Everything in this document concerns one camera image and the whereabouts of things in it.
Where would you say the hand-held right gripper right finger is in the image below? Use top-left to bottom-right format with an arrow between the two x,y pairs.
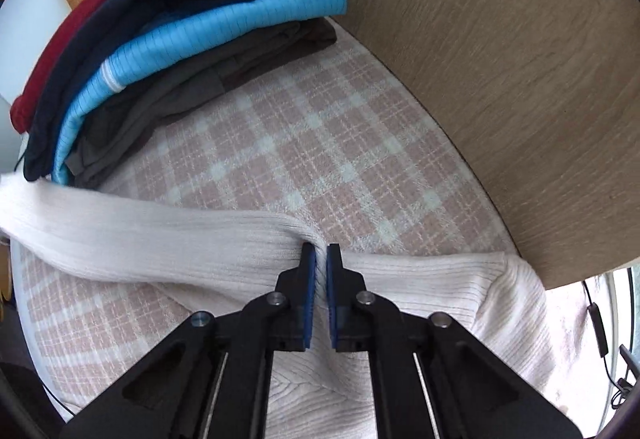
326,243 -> 583,439

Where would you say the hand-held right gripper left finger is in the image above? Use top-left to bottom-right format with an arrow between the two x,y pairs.
57,243 -> 318,439

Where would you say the beige ribbed knit sweater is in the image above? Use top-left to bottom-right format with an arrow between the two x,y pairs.
0,171 -> 581,439

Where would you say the stack of folded clothes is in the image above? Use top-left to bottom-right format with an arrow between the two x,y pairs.
51,0 -> 349,186

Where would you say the pink plaid blanket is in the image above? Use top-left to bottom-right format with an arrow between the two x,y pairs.
12,36 -> 616,425

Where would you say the folded dark grey garment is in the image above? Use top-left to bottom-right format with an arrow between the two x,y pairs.
65,17 -> 338,187

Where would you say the large light brown wooden board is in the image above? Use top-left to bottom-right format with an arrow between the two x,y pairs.
272,0 -> 640,291

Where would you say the black tripod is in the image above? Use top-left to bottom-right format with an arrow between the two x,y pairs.
612,344 -> 638,410

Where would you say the black ring light cable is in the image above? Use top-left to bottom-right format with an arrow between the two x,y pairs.
580,280 -> 621,415

